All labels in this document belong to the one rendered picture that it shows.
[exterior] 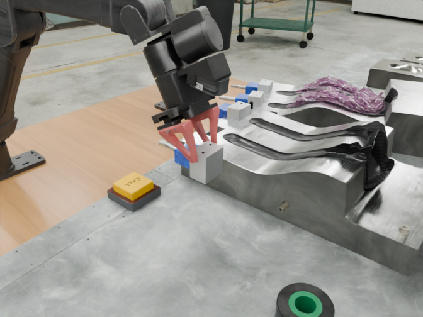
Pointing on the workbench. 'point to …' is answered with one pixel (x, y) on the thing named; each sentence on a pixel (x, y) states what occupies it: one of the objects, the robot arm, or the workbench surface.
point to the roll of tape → (303, 302)
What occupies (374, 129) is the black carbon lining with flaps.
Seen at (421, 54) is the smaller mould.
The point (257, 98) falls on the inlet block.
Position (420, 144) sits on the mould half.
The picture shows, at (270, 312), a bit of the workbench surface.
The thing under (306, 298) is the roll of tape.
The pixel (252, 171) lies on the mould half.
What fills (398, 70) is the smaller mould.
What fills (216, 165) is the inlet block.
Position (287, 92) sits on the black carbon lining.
